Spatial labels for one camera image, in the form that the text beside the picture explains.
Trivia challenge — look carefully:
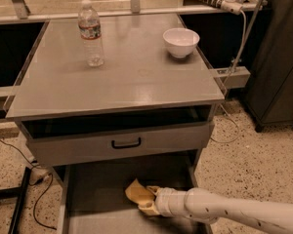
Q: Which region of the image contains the clear plastic water bottle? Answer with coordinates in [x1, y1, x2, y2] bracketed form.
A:
[78, 0, 105, 67]

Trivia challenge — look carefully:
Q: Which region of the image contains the open grey middle drawer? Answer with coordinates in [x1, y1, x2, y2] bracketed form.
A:
[57, 153, 213, 234]

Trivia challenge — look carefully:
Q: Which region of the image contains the black floor cable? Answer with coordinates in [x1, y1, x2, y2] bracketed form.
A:
[0, 134, 58, 231]

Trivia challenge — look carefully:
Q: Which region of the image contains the white power strip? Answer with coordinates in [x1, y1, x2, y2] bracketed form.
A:
[198, 0, 242, 15]

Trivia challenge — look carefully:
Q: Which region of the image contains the grey drawer cabinet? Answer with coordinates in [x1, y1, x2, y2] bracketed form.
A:
[3, 13, 229, 234]

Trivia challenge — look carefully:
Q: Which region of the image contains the grey metal bracket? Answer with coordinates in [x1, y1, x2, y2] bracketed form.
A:
[210, 66, 250, 89]

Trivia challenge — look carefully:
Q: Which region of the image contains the white power cable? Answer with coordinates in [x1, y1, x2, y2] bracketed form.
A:
[210, 9, 249, 145]

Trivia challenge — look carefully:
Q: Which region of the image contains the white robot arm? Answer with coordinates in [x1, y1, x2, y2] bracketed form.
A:
[139, 186, 293, 234]

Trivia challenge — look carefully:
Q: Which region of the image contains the yellow sponge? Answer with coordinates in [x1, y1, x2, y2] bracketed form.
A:
[125, 179, 155, 207]

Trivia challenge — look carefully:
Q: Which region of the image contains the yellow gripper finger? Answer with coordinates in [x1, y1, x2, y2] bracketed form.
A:
[146, 185, 160, 195]
[138, 201, 159, 216]

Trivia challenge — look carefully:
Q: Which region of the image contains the grey top drawer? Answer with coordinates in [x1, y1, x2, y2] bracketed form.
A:
[26, 121, 214, 167]

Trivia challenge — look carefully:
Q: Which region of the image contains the black drawer handle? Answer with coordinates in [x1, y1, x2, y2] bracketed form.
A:
[111, 137, 142, 149]

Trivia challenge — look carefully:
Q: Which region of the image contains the white ceramic bowl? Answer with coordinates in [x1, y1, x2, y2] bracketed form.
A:
[163, 28, 200, 59]

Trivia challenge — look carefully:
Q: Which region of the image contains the black metal frame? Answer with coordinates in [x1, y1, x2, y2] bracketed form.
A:
[0, 168, 31, 234]

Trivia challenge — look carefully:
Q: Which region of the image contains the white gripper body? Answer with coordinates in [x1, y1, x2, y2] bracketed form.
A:
[155, 187, 188, 217]

